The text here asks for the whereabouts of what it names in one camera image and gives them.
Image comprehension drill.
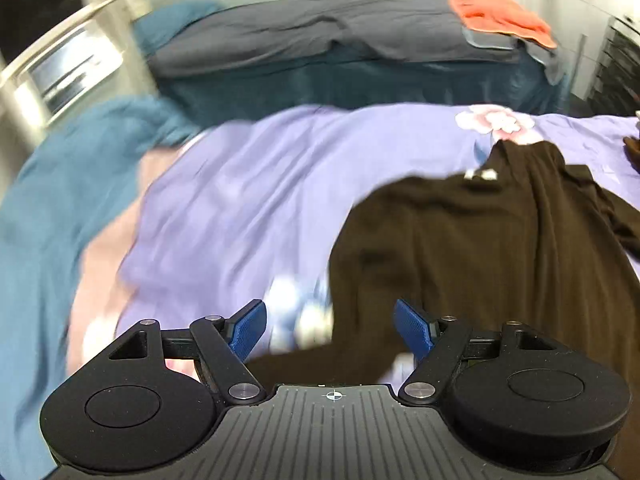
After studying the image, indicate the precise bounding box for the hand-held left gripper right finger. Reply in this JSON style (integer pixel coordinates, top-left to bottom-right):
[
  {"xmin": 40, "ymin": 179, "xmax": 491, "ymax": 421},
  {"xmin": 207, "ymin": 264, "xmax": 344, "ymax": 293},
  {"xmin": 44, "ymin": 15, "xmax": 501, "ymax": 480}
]
[{"xmin": 394, "ymin": 298, "xmax": 543, "ymax": 406}]

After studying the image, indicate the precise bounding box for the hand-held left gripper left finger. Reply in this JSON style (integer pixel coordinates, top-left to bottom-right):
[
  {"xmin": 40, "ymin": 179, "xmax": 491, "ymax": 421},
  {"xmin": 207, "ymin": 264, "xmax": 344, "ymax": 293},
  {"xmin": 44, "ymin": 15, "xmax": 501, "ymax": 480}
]
[{"xmin": 107, "ymin": 299, "xmax": 268, "ymax": 406}]

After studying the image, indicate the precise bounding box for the dark brown knit garment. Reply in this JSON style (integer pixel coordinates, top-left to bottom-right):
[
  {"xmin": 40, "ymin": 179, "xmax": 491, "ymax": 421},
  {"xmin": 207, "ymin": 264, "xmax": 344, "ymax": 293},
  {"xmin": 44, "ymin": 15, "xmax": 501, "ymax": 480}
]
[{"xmin": 245, "ymin": 140, "xmax": 640, "ymax": 386}]

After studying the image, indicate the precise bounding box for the purple floral bed sheet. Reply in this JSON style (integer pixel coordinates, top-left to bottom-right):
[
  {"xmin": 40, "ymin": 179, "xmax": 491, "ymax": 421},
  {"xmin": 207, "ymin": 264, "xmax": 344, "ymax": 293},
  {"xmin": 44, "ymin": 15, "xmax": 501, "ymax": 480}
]
[{"xmin": 67, "ymin": 104, "xmax": 640, "ymax": 376}]

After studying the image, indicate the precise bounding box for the pink cloth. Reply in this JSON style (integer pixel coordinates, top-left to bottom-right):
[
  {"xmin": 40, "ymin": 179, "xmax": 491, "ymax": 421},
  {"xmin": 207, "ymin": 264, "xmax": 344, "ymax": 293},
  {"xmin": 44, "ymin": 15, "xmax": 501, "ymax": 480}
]
[{"xmin": 65, "ymin": 130, "xmax": 211, "ymax": 361}]

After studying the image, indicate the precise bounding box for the dark grey pillow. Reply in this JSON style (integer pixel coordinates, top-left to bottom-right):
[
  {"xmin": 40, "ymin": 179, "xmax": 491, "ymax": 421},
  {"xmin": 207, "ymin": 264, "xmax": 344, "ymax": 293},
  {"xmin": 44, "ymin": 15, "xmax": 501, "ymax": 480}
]
[{"xmin": 145, "ymin": 0, "xmax": 526, "ymax": 81}]

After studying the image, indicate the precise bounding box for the orange cloth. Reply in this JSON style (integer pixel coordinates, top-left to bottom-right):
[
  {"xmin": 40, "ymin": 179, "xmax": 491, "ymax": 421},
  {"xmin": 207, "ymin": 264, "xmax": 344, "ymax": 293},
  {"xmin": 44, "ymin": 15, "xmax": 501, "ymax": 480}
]
[{"xmin": 447, "ymin": 0, "xmax": 558, "ymax": 50}]

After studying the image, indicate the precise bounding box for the dark shelf rack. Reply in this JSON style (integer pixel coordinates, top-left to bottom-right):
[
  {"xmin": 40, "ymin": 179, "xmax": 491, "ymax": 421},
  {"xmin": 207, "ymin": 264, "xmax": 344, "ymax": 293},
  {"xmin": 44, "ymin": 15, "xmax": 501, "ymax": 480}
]
[{"xmin": 587, "ymin": 15, "xmax": 640, "ymax": 117}]

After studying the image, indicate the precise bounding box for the metal rail frame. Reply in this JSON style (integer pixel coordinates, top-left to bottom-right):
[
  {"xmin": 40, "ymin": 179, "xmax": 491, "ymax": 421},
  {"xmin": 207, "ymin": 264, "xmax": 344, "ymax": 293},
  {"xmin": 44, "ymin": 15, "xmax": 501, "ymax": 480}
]
[{"xmin": 0, "ymin": 0, "xmax": 156, "ymax": 171}]

